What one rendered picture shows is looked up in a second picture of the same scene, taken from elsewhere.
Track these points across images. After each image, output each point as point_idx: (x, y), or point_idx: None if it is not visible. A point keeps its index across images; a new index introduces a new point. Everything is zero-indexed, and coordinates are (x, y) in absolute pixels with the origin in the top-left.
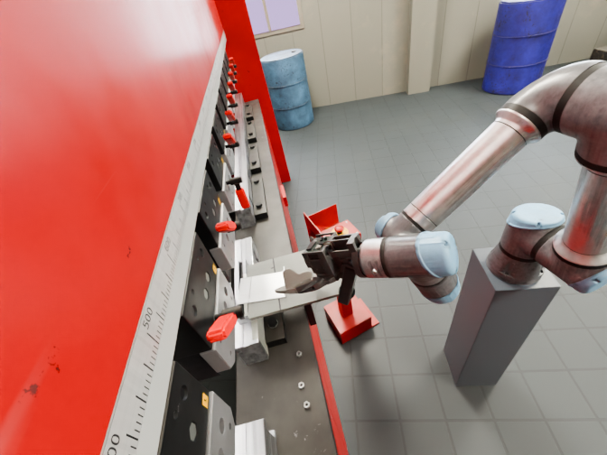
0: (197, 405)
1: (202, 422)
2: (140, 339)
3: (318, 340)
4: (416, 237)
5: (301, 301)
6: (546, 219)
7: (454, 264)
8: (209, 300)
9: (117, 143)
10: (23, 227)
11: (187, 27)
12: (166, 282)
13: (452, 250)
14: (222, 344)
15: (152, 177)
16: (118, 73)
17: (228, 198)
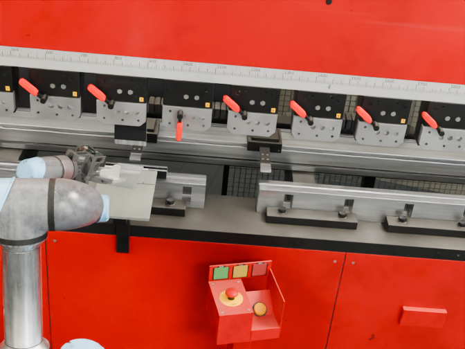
0: (3, 82)
1: (0, 87)
2: (7, 48)
3: (153, 329)
4: (41, 158)
5: (97, 190)
6: (68, 348)
7: (19, 173)
8: (51, 88)
9: (59, 16)
10: (6, 7)
11: (310, 24)
12: (33, 55)
13: (24, 170)
14: (37, 102)
15: (69, 35)
16: (93, 4)
17: (165, 113)
